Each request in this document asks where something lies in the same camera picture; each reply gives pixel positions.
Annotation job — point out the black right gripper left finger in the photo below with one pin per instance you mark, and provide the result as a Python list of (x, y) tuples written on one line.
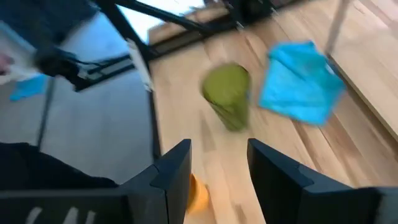
[(164, 193)]

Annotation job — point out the orange plastic cup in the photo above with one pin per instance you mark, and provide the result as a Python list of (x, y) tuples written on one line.
[(199, 196)]

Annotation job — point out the green faceted plastic cup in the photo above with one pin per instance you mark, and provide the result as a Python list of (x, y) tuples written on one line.
[(228, 93)]

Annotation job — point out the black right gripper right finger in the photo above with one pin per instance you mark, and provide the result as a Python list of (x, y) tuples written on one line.
[(280, 193)]

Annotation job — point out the aluminium extrusion bar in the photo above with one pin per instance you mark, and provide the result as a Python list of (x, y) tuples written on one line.
[(140, 62)]

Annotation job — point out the blue microfibre cloth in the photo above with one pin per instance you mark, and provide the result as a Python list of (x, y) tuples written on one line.
[(298, 84)]

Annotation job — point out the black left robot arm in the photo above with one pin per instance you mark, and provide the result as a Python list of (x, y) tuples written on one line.
[(248, 12)]

